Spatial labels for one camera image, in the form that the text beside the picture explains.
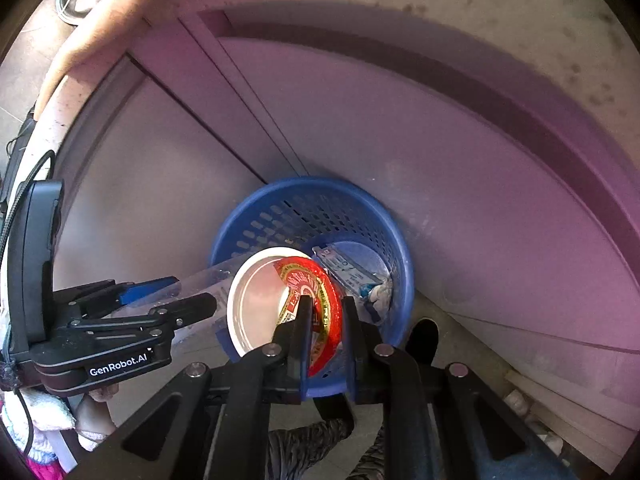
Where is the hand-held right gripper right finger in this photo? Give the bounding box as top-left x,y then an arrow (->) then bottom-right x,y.
341,296 -> 576,480

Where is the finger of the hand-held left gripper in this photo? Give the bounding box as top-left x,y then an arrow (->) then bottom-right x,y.
67,291 -> 219,344
52,275 -> 180,321

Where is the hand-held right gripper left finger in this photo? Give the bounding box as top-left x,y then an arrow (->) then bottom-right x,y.
75,297 -> 316,480

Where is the clear plastic bottle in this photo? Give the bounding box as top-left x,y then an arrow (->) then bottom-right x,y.
170,264 -> 241,348

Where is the red and white cup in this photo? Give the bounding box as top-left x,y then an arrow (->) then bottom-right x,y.
226,246 -> 347,379

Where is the toothpaste tube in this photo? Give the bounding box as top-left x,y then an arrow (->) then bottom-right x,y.
312,242 -> 393,311

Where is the blue plastic waste basket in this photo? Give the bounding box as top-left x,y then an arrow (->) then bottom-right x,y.
208,176 -> 416,401

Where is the person's left hand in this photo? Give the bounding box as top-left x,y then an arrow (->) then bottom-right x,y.
75,387 -> 121,441

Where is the black shoe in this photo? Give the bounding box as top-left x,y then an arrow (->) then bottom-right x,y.
404,317 -> 441,361

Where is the grey patterned trouser leg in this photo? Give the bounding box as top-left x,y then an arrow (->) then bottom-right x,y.
267,400 -> 388,480

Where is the pale kitchen base cabinet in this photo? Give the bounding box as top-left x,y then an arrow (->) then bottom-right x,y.
50,0 -> 640,461

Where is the pale wooden plank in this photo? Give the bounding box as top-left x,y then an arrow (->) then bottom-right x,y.
502,365 -> 640,476

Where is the black cable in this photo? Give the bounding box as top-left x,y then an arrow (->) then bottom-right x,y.
0,150 -> 56,243

